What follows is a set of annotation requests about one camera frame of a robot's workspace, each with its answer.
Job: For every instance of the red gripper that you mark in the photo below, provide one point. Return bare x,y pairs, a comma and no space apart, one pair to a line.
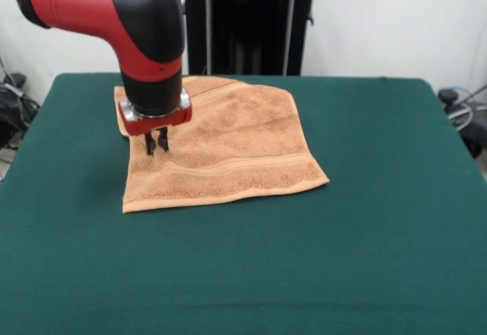
160,122

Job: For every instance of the orange terry towel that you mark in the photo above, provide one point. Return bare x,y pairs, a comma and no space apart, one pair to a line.
247,152

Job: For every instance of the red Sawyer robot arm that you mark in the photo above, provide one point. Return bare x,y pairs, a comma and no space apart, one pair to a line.
114,19

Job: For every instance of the dark green table cloth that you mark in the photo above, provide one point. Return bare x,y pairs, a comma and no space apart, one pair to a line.
266,274

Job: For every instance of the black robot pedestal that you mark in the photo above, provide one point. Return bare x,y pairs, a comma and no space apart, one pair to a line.
247,19

